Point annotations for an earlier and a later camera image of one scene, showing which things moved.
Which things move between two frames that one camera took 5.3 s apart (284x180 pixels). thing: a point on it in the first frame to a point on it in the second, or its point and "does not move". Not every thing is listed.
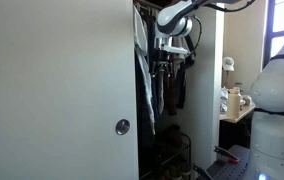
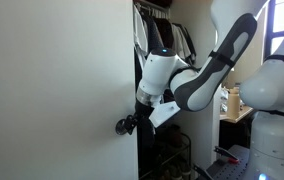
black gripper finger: (167, 71) to (129, 126)
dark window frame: (269, 33) does not move
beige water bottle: (234, 103) does not move
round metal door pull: (122, 126) does not move
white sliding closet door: (57, 77) does not move
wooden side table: (236, 131) does not move
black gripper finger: (153, 69) to (131, 120)
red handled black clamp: (230, 157) does not move
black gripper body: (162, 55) to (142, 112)
